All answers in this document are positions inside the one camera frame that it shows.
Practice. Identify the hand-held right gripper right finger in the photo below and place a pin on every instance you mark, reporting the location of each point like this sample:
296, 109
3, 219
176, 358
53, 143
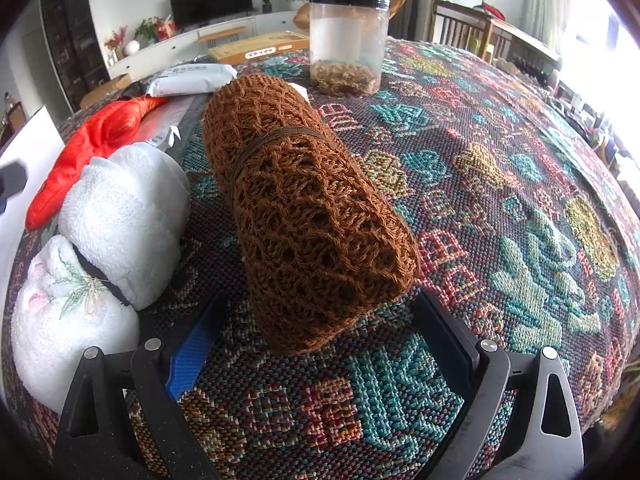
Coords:
450, 345

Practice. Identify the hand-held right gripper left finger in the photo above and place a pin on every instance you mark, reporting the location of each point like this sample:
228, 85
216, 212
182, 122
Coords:
192, 347

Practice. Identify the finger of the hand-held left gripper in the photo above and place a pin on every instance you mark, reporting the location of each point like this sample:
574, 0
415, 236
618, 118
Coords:
12, 175

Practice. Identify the grey plastic bag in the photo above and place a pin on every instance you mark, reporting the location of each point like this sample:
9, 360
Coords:
170, 115

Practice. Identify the brown knitted cloth roll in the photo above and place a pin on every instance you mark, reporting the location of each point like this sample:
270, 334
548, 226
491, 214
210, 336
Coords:
300, 200

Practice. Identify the white plastic mail package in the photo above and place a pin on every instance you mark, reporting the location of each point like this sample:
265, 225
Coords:
195, 79

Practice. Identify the white board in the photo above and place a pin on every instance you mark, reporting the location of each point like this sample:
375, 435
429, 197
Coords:
30, 140

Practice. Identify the red cloth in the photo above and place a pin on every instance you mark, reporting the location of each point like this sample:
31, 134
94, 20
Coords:
100, 130

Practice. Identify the plain white towel roll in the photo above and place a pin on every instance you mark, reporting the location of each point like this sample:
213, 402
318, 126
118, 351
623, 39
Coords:
125, 210

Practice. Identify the open cardboard box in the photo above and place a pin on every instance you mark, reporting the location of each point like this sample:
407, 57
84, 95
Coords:
105, 90

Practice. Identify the embroidered white towel roll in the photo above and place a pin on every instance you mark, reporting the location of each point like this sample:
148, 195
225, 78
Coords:
60, 340

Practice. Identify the colourful patterned woven blanket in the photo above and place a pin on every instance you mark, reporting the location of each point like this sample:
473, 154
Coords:
450, 210

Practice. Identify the black cloth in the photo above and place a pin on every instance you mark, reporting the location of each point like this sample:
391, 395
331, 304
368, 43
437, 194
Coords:
134, 91

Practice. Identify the dark bookcase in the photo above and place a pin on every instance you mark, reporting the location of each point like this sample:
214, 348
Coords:
70, 35

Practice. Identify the red flower bouquet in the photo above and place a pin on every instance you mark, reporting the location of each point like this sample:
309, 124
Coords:
116, 42

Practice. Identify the round white vase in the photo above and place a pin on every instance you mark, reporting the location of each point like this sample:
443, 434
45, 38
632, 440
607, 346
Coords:
132, 47

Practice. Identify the white TV cabinet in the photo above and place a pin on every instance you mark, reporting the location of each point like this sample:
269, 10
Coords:
165, 47

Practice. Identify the green plant with red decoration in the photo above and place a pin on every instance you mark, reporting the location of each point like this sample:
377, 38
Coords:
152, 30

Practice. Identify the dark brown elastic band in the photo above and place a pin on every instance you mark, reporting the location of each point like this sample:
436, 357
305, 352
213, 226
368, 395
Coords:
295, 132

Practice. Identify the wooden bench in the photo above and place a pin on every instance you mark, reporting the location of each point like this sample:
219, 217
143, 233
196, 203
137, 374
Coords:
222, 32

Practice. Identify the black television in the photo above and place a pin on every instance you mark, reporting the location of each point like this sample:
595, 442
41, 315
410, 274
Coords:
210, 0

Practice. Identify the flat cardboard box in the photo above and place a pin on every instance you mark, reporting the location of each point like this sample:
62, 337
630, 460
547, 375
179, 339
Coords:
260, 47

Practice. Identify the small green potted plant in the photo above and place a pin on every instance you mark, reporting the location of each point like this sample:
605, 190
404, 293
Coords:
265, 2

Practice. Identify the wooden chair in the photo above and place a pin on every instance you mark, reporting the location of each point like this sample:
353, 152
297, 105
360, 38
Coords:
450, 25

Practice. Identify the clear jar with black lid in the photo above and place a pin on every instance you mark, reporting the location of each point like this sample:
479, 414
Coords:
345, 35

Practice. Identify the brown cushion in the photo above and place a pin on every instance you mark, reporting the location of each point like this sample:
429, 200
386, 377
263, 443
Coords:
300, 15

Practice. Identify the white curtain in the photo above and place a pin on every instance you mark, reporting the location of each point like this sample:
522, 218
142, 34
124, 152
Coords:
547, 0

